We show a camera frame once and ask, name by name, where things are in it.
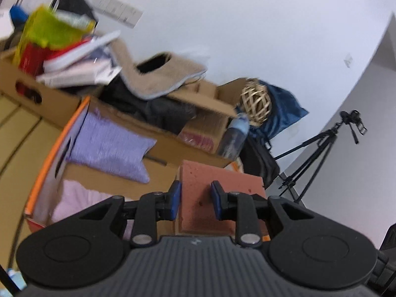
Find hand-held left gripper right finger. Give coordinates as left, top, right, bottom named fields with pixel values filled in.
left=211, top=180, right=319, bottom=248

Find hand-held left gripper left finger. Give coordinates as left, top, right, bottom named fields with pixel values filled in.
left=74, top=180, right=182, bottom=248

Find pink sponge block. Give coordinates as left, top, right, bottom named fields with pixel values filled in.
left=176, top=160, right=267, bottom=236

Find purple towel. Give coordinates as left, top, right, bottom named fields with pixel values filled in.
left=66, top=108, right=158, bottom=184

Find lavender plush headband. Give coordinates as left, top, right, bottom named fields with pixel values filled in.
left=51, top=179, right=137, bottom=239

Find red cardboard box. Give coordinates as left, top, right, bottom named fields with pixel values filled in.
left=24, top=96, right=270, bottom=243

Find cardboard box with open flaps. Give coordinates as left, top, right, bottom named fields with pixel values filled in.
left=88, top=79, right=248, bottom=168

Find grey water bottle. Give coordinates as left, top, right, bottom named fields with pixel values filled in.
left=217, top=113, right=250, bottom=158

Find dark grey cloth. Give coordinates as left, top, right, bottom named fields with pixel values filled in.
left=99, top=77, right=198, bottom=135

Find woven rattan ball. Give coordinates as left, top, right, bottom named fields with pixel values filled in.
left=241, top=80, right=273, bottom=124

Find dark blue fabric bag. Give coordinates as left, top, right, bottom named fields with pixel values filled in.
left=235, top=80, right=309, bottom=140

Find beige slipper boot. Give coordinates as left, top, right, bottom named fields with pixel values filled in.
left=107, top=39, right=208, bottom=100

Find black tripod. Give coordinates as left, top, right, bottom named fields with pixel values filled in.
left=274, top=121, right=359, bottom=203

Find stack of white booklets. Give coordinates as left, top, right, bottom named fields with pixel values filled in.
left=35, top=30, right=123, bottom=89

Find red packet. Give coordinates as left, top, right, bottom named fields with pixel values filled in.
left=19, top=42, right=50, bottom=76

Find yellow-green plastic bag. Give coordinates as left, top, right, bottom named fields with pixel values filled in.
left=14, top=4, right=96, bottom=65

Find white printed paper sheets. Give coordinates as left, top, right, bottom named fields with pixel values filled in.
left=0, top=8, right=14, bottom=38

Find cardboard box with handle hole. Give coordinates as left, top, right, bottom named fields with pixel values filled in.
left=0, top=48, right=91, bottom=129

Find black camcorder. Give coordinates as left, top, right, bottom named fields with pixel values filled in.
left=340, top=110, right=368, bottom=144

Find white wall socket strip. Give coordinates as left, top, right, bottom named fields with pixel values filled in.
left=93, top=0, right=143, bottom=28

